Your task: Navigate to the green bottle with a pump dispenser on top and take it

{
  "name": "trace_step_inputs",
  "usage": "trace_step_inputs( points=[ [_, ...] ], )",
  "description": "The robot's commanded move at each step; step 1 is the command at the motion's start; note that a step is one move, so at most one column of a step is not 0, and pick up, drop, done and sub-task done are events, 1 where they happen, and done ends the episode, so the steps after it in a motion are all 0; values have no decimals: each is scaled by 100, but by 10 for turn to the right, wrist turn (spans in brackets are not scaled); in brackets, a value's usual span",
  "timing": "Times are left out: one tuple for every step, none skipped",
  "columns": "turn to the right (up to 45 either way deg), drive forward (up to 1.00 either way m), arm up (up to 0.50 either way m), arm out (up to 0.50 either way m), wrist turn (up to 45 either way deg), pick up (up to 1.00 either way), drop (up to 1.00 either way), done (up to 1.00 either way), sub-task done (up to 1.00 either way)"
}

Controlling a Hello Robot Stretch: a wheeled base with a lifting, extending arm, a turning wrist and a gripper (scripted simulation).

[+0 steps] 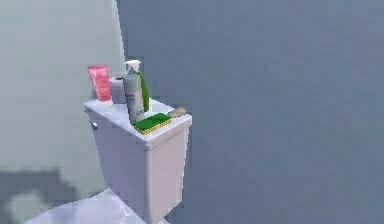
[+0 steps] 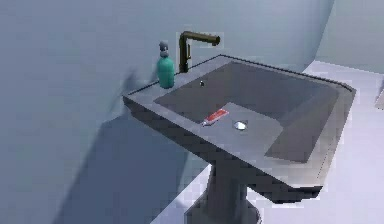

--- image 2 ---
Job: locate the green pump dispenser bottle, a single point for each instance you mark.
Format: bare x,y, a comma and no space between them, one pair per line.
165,73

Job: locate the red toothpaste tube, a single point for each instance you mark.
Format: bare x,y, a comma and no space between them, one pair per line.
215,117

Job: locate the dark bronze faucet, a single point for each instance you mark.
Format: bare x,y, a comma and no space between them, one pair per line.
184,50

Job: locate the grey pedestal sink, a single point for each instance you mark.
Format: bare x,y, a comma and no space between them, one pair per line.
253,146

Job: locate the grey object at wall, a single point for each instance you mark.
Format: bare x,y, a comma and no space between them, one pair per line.
380,100

